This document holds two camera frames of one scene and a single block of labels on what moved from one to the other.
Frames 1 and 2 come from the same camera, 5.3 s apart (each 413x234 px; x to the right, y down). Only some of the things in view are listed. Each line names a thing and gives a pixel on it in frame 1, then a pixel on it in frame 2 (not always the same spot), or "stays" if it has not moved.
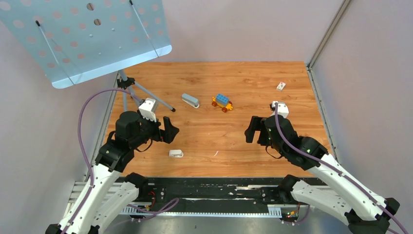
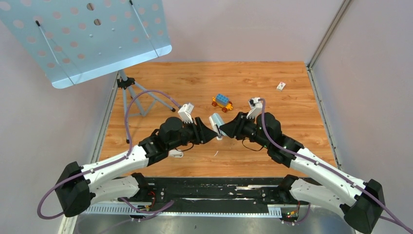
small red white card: [281, 86] stays
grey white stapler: [190, 100] to [215, 119]
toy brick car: [222, 102] stays
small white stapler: [176, 153] stays
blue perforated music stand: [74, 42] stays
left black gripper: [170, 130] to [205, 134]
